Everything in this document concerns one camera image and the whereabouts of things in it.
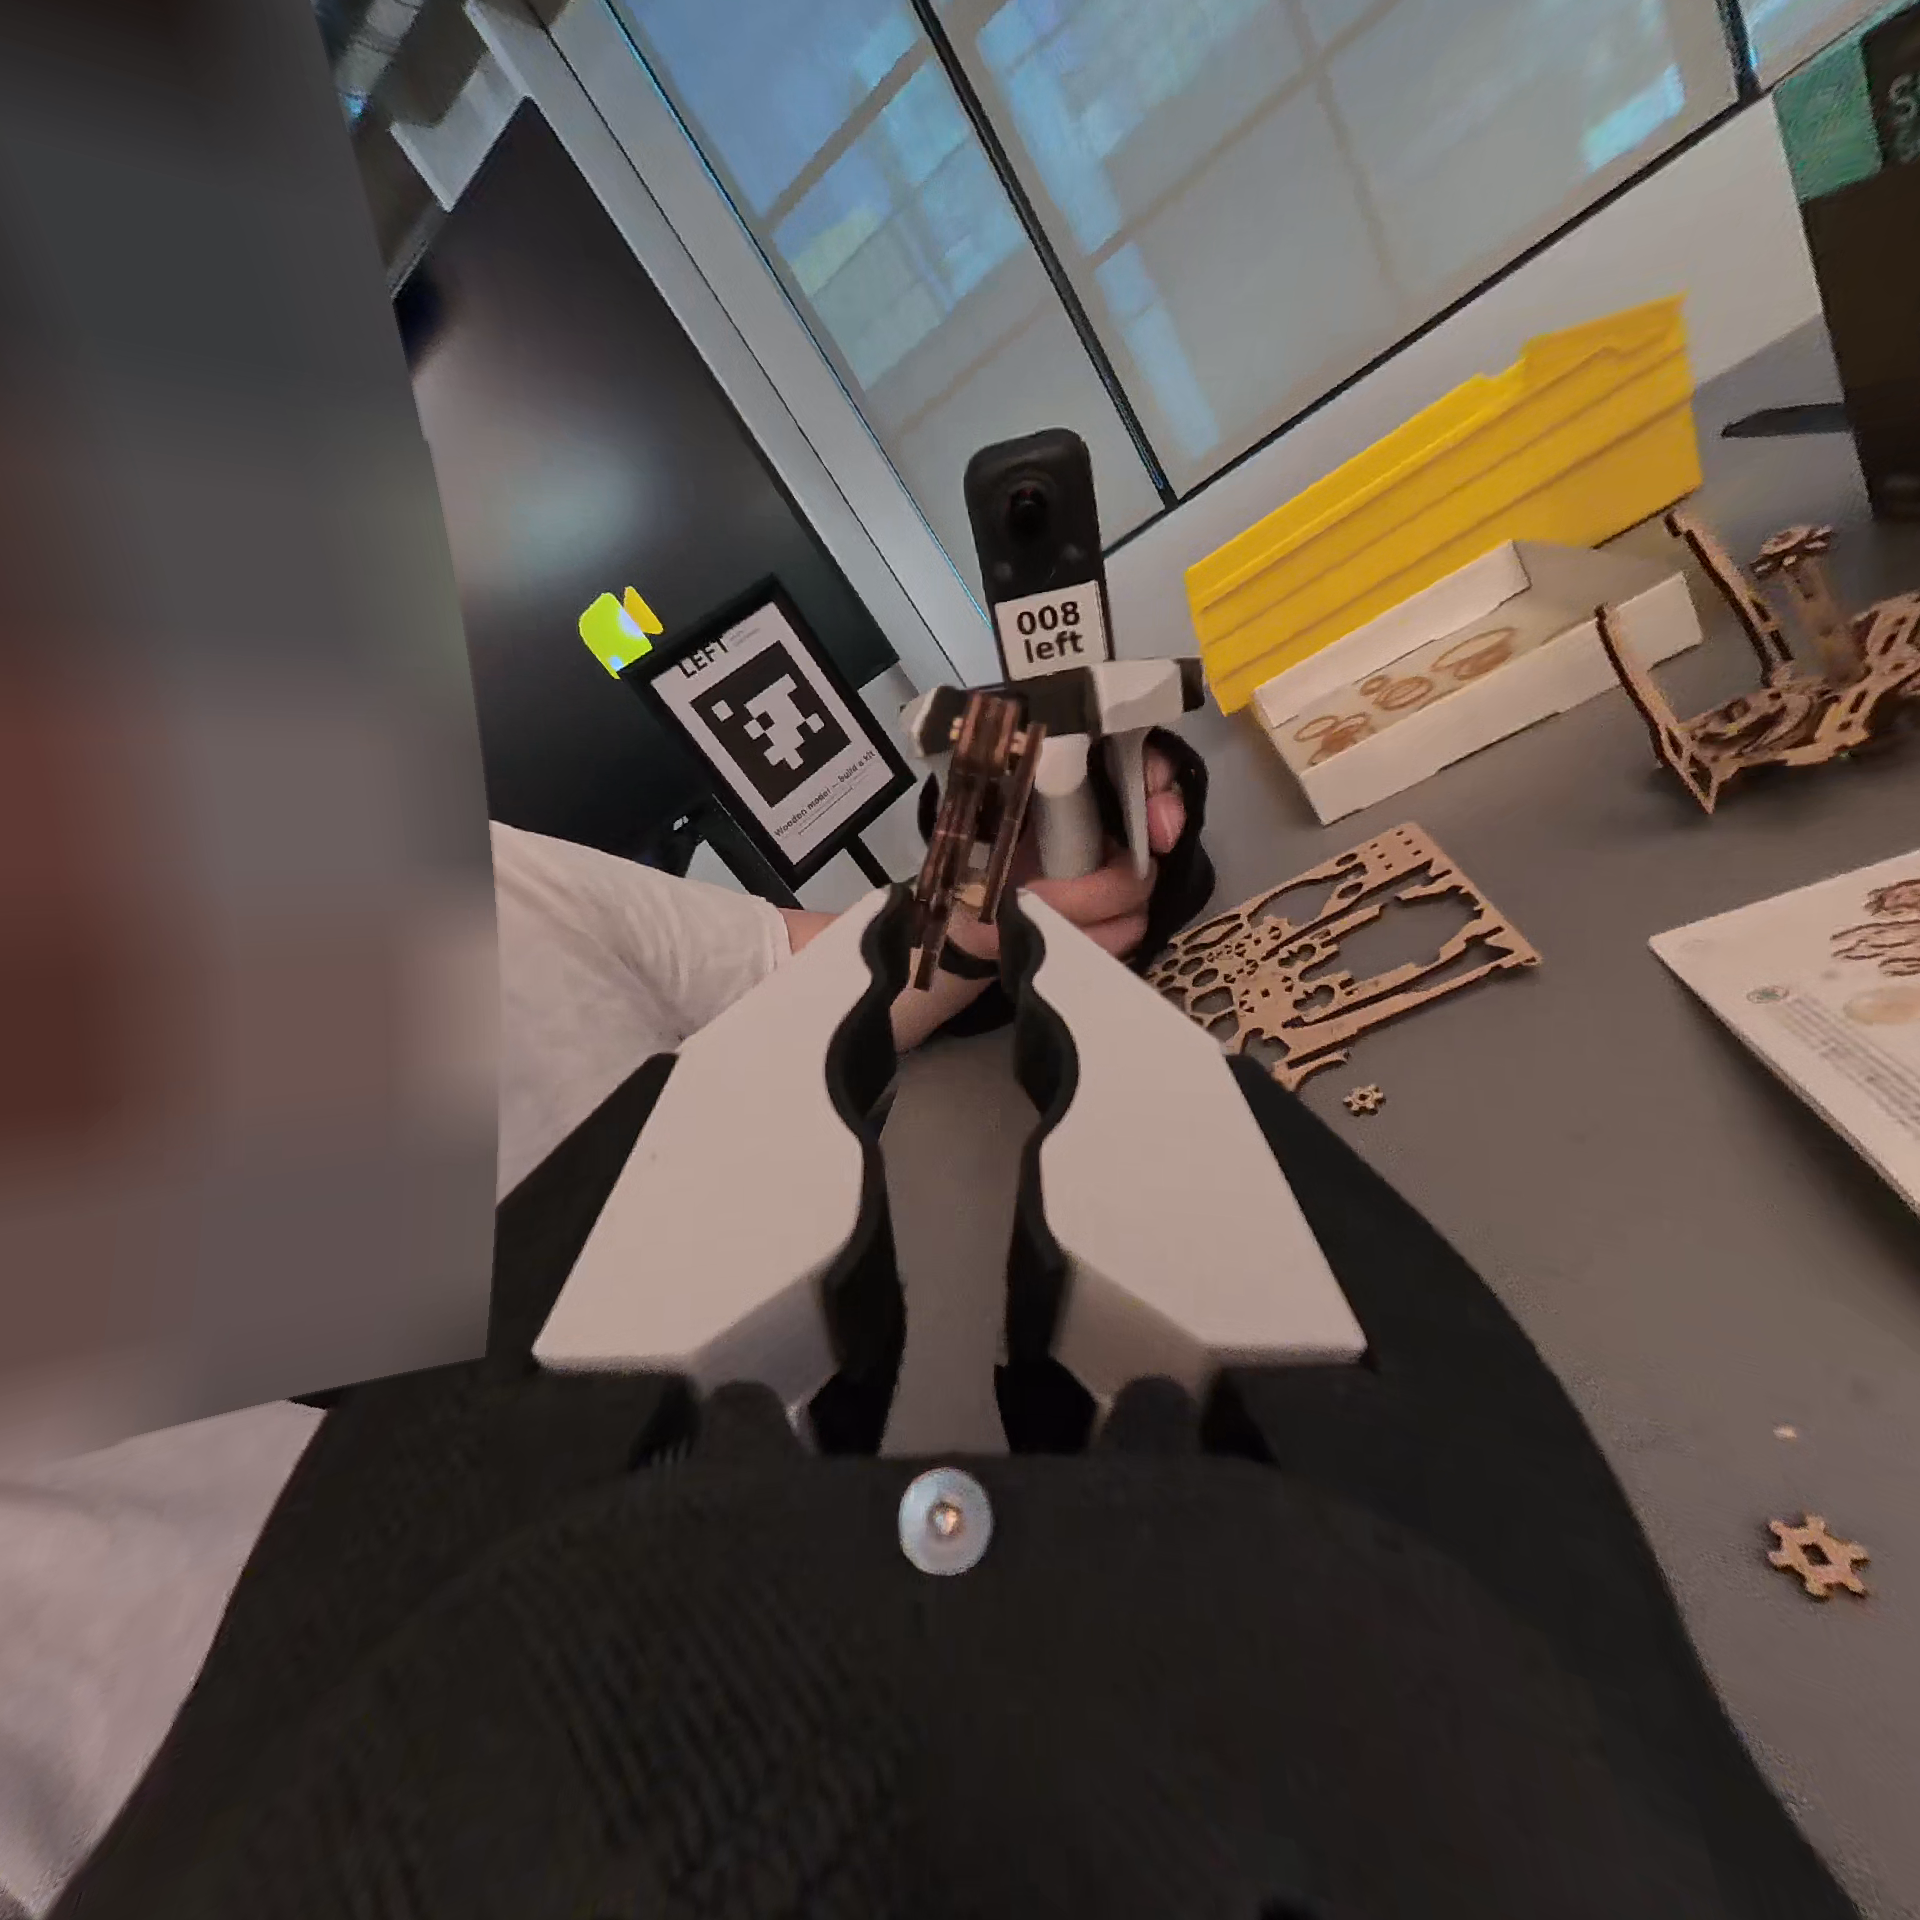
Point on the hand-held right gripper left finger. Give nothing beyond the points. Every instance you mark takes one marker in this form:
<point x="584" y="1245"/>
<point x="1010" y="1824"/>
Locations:
<point x="691" y="1200"/>

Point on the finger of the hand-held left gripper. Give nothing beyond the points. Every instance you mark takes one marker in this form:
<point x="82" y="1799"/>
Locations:
<point x="1148" y="693"/>
<point x="933" y="724"/>

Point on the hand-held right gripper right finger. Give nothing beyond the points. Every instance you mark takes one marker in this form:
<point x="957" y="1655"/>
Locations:
<point x="1202" y="1200"/>

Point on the small wooden gear assembly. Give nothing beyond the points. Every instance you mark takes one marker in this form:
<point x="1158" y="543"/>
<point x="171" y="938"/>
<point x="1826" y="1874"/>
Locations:
<point x="975" y="810"/>

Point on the person's left forearm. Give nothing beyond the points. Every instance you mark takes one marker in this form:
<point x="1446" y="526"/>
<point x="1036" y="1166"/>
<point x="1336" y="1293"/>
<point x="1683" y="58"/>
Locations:
<point x="819" y="932"/>

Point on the laser-cut wooden parts sheet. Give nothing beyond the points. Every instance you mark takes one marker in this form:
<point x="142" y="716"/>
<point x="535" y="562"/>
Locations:
<point x="1350" y="932"/>

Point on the partly built wooden model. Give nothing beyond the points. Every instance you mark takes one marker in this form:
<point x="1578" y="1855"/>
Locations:
<point x="1787" y="720"/>

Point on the black model kit box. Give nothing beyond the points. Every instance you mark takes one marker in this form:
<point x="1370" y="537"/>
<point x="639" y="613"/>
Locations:
<point x="1876" y="301"/>

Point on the person's left hand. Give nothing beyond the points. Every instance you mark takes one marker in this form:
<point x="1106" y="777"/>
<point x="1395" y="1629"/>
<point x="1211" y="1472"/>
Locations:
<point x="1126" y="909"/>

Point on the framed marker sign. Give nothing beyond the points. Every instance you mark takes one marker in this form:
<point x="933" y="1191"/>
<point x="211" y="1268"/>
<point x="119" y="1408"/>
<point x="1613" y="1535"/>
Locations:
<point x="780" y="735"/>

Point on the black sign stand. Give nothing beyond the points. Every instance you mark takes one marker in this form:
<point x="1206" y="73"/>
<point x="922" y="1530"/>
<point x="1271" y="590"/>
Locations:
<point x="869" y="868"/>

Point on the pile of rubber bands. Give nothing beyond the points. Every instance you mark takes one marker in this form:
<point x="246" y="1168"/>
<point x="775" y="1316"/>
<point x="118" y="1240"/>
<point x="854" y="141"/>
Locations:
<point x="1402" y="692"/>

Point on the white cardboard tray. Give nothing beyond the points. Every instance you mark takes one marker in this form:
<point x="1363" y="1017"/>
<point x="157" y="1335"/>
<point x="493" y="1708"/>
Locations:
<point x="1424" y="751"/>

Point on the yellow plastic bin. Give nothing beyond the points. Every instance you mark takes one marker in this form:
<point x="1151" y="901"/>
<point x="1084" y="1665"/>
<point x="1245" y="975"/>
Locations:
<point x="1424" y="524"/>

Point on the frosted glass window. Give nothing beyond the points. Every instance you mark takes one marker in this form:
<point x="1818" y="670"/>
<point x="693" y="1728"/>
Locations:
<point x="1202" y="194"/>

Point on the large black panel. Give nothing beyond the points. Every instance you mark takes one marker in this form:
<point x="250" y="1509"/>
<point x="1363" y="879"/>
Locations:
<point x="600" y="450"/>

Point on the open instruction booklet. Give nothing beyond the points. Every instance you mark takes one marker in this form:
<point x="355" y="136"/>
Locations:
<point x="1829" y="1020"/>

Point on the loose wooden cog piece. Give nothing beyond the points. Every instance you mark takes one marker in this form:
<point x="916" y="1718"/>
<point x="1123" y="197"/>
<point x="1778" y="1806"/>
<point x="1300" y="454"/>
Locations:
<point x="1818" y="1557"/>

